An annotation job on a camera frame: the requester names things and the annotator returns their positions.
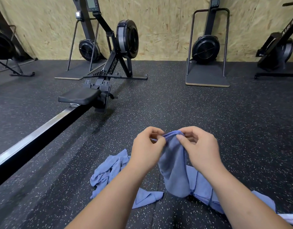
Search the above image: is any person's right forearm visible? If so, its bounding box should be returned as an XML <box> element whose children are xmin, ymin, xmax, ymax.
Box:
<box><xmin>206</xmin><ymin>162</ymin><xmax>293</xmax><ymax>229</ymax></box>

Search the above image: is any blue towel pile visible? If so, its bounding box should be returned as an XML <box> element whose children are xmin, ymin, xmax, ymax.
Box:
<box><xmin>89</xmin><ymin>149</ymin><xmax>164</xmax><ymax>209</ymax></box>

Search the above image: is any plain blue towel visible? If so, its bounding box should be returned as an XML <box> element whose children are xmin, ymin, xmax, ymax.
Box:
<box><xmin>157</xmin><ymin>130</ymin><xmax>191</xmax><ymax>198</ymax></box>

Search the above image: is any black ski trainer wooden-edged platform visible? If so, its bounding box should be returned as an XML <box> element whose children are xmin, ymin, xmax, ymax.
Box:
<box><xmin>185</xmin><ymin>0</ymin><xmax>231</xmax><ymax>88</ymax></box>

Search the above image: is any black ski trainer grey platform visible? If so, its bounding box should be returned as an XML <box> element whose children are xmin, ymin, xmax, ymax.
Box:
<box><xmin>54</xmin><ymin>0</ymin><xmax>109</xmax><ymax>80</ymax></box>

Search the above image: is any person's left forearm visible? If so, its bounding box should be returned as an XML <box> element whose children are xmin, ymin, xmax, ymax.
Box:
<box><xmin>65</xmin><ymin>162</ymin><xmax>152</xmax><ymax>229</ymax></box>

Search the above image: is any black fan bike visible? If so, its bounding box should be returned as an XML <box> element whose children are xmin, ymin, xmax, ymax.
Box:
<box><xmin>0</xmin><ymin>0</ymin><xmax>37</xmax><ymax>77</ymax></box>

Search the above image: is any person's left hand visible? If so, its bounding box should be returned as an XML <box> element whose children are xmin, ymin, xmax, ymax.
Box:
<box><xmin>130</xmin><ymin>126</ymin><xmax>167</xmax><ymax>174</ymax></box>

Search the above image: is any black rowing machine with rail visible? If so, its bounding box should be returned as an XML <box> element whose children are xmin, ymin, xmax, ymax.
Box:
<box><xmin>0</xmin><ymin>0</ymin><xmax>149</xmax><ymax>191</ymax></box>

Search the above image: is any black upright exercise machine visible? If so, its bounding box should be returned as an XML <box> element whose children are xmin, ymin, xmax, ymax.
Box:
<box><xmin>254</xmin><ymin>0</ymin><xmax>293</xmax><ymax>79</ymax></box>

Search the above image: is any white perforated metal rack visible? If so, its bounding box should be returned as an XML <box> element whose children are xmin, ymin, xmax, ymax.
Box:
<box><xmin>278</xmin><ymin>213</ymin><xmax>293</xmax><ymax>226</ymax></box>

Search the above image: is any person's right hand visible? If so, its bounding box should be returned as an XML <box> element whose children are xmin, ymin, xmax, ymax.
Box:
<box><xmin>175</xmin><ymin>126</ymin><xmax>225</xmax><ymax>175</ymax></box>

